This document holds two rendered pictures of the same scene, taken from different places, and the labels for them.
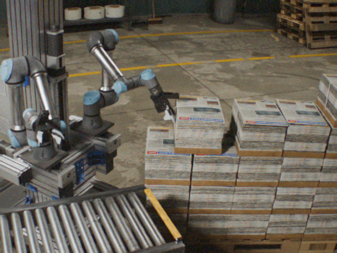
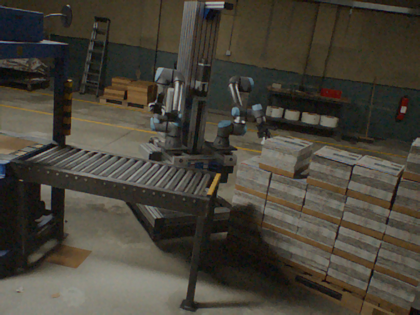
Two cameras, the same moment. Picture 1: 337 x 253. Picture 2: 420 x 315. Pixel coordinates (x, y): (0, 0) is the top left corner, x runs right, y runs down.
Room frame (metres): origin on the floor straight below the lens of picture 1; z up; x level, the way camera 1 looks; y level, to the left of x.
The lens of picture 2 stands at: (-0.41, -1.25, 1.74)
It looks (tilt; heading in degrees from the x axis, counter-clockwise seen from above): 17 degrees down; 31
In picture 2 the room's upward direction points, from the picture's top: 8 degrees clockwise
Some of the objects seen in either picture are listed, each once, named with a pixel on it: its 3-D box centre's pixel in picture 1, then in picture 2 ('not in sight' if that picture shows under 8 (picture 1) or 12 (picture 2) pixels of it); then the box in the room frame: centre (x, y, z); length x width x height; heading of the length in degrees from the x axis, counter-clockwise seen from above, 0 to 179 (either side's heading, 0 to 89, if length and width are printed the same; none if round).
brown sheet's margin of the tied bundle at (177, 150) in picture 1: (197, 144); (279, 168); (2.39, -0.19, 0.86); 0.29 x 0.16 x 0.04; 92
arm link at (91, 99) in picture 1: (92, 101); (224, 127); (2.66, 0.51, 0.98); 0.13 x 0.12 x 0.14; 138
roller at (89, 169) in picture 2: not in sight; (95, 165); (1.41, 0.79, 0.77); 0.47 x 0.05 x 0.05; 24
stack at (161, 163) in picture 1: (228, 193); (304, 226); (2.50, -0.45, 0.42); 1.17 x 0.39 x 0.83; 92
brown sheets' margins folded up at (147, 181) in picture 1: (227, 195); (303, 228); (2.50, -0.45, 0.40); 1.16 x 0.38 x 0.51; 92
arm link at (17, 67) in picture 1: (17, 103); (162, 100); (2.14, 0.86, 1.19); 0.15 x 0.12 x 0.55; 126
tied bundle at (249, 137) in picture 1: (256, 127); (334, 169); (2.50, -0.58, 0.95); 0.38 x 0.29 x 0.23; 3
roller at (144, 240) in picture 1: (134, 222); (193, 184); (1.70, 0.14, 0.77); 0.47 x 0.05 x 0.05; 24
